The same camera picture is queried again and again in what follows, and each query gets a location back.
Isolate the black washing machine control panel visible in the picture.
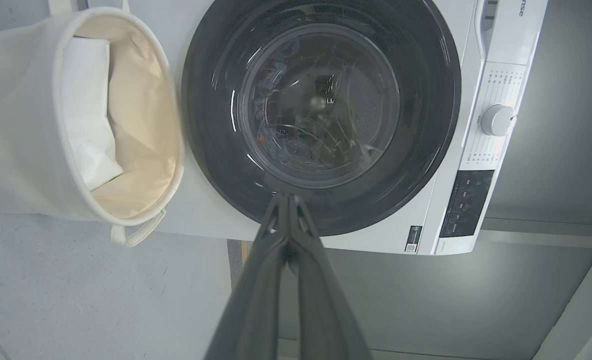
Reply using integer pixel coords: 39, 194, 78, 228
439, 169, 495, 239

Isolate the black round washer door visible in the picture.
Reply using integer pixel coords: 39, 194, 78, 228
181, 0, 462, 237

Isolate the dark QR code sticker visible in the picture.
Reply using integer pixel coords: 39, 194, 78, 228
404, 225, 423, 254

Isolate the white washing machine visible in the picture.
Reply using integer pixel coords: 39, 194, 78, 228
126, 0, 549, 256

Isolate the white folded cloth pad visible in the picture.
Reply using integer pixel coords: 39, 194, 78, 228
60, 36, 125, 192

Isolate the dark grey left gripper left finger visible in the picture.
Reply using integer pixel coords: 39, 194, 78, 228
203, 194, 290, 360

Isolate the cream fabric laundry basket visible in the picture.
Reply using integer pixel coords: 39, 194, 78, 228
0, 0, 186, 249

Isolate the white detergent drawer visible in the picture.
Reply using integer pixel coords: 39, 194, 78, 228
475, 0, 501, 62

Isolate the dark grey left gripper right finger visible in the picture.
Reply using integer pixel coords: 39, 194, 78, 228
289, 194, 374, 360

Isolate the white washing machine dial knob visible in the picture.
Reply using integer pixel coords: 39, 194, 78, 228
480, 103, 517, 137

